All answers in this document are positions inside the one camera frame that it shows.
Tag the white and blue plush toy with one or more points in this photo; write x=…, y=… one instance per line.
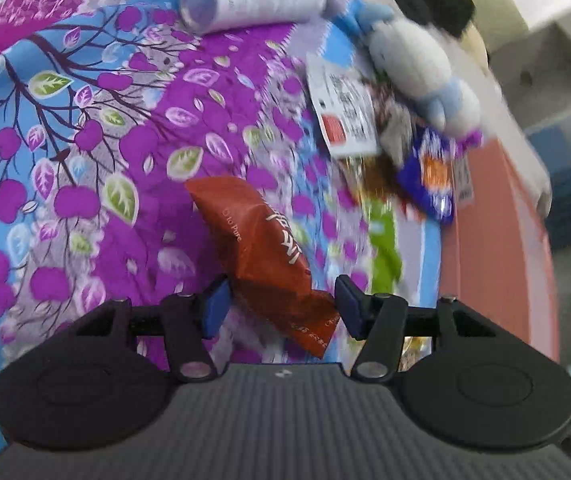
x=405, y=55

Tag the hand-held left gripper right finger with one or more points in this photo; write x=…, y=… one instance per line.
x=350, y=310

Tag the white spray can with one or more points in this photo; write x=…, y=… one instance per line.
x=255, y=2

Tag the purple floral bed sheet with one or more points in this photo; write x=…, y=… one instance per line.
x=90, y=135

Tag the red edged snack packet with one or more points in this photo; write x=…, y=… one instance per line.
x=345, y=110

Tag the bright green snack packet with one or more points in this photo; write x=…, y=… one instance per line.
x=383, y=245

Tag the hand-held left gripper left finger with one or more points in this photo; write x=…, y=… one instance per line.
x=214, y=310

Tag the blue noodle snack packet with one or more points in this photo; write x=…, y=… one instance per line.
x=430, y=180

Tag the brown silver foil snack packet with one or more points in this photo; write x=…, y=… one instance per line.
x=390, y=135

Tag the red-brown snack packet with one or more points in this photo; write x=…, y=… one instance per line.
x=255, y=240

